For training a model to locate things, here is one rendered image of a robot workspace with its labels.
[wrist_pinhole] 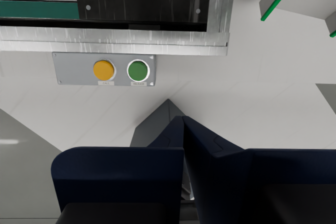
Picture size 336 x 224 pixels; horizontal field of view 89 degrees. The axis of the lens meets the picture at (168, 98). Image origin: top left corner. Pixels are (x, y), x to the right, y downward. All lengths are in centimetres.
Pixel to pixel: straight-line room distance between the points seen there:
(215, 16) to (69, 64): 31
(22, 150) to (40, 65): 157
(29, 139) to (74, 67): 160
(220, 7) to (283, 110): 37
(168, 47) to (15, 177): 215
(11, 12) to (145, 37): 26
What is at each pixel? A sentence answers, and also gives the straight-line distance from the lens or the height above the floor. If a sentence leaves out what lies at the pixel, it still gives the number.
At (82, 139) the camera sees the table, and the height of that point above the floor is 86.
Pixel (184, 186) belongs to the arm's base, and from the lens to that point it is 32.
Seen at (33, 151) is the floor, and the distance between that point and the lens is 203.
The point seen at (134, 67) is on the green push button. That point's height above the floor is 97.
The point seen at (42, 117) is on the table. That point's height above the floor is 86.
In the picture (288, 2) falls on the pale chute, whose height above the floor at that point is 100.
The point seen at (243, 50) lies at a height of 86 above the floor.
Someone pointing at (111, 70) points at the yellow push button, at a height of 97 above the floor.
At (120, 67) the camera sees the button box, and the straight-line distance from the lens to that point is 38.
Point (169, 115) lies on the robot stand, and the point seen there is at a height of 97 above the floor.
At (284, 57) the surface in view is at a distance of 56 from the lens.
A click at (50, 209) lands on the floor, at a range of 248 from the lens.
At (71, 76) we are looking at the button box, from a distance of 42.
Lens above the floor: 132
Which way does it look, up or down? 70 degrees down
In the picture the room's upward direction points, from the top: 176 degrees clockwise
